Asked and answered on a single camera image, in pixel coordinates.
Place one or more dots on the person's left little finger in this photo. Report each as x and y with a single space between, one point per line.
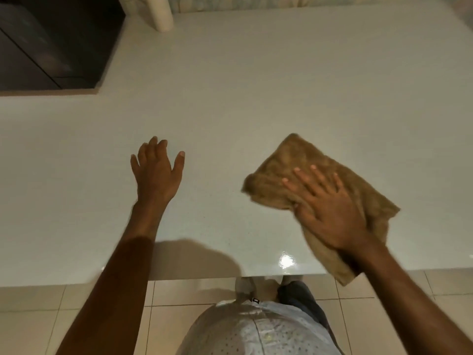
134 166

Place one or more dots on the person's left hand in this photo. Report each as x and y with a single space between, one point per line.
155 177

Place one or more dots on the person's right thumb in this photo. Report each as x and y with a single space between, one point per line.
300 212

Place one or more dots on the white dotted shirt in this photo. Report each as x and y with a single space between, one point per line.
258 332

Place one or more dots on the person's right little finger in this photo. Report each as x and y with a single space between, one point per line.
339 185

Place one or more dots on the brown cleaning cloth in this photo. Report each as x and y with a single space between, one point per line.
288 162

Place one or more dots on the white cylindrical post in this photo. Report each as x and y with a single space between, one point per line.
157 12

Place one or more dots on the dark cabinet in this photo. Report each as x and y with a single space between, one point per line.
51 40

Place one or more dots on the person's left middle finger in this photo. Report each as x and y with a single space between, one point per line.
152 147

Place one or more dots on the person's right forearm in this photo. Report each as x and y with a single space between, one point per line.
402 299

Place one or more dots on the dark trousers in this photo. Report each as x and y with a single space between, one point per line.
303 301

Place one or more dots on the person's left forearm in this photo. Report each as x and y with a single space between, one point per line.
118 284

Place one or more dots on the person's right hand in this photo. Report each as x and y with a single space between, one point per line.
332 214

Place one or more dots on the person's left thumb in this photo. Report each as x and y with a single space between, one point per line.
178 165

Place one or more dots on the person's right middle finger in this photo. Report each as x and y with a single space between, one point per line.
307 180

